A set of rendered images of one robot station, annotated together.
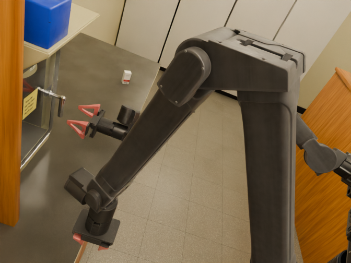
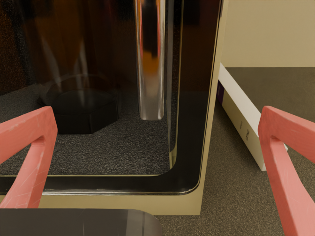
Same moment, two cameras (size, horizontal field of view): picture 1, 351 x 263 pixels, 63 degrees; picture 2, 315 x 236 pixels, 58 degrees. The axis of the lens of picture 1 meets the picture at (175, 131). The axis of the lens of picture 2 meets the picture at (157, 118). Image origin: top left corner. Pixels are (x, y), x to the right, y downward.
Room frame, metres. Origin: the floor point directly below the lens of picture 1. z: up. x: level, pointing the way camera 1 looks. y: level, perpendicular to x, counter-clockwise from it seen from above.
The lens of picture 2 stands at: (0.79, 0.26, 1.22)
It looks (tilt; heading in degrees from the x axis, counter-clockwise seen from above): 35 degrees down; 97
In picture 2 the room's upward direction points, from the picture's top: straight up
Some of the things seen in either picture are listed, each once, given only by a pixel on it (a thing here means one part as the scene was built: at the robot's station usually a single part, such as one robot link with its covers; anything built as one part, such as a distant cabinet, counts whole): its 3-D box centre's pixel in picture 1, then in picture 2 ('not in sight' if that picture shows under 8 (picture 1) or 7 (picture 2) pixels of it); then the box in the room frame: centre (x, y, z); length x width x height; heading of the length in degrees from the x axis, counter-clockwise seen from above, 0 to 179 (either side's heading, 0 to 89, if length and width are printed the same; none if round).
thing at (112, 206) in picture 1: (101, 204); not in sight; (0.40, 0.08, 1.27); 0.07 x 0.06 x 0.07; 71
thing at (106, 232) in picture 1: (98, 220); not in sight; (0.39, 0.08, 1.21); 0.10 x 0.07 x 0.07; 97
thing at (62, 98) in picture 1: (57, 104); (151, 34); (0.76, 0.42, 1.17); 0.05 x 0.03 x 0.10; 97
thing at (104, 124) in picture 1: (104, 126); not in sight; (0.79, 0.24, 1.15); 0.10 x 0.07 x 0.07; 7
